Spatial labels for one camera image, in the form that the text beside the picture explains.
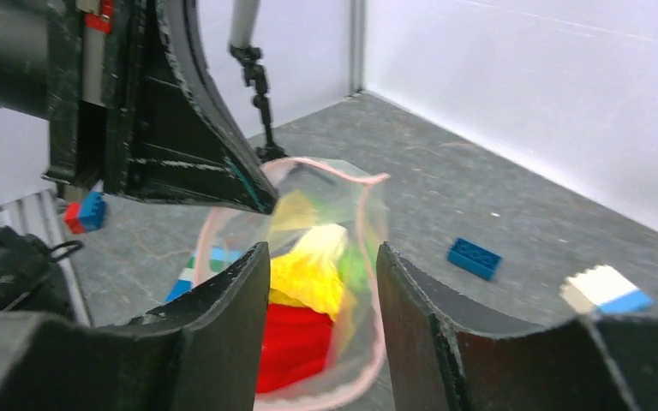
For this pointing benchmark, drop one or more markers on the green toy cucumber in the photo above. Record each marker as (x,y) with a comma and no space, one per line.
(352,269)

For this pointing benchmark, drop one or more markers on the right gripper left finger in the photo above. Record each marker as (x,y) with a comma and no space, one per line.
(198,352)

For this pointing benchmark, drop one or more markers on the grey microphone on tripod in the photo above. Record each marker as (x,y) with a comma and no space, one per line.
(244,15)

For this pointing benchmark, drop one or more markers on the blue green grey block stack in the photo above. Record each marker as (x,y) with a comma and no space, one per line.
(218,260)

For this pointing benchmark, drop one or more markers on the red and blue block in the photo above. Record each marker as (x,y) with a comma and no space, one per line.
(87,216)

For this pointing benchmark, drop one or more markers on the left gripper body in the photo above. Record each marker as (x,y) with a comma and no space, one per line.
(88,86)

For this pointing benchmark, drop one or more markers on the white and blue block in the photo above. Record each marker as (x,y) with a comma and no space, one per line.
(602,289)

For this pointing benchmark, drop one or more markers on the dark blue flat block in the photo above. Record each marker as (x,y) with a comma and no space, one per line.
(474,259)

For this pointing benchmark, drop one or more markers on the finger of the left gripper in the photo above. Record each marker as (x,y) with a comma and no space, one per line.
(188,149)

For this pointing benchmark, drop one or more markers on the red toy bell pepper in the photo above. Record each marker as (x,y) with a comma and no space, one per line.
(295,346)

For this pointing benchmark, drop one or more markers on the yellow toy cabbage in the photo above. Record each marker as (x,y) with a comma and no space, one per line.
(307,275)

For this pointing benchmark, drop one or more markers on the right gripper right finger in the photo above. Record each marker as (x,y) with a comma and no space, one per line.
(448,352)

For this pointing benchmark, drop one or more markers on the clear zip top bag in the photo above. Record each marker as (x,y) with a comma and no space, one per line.
(348,196)

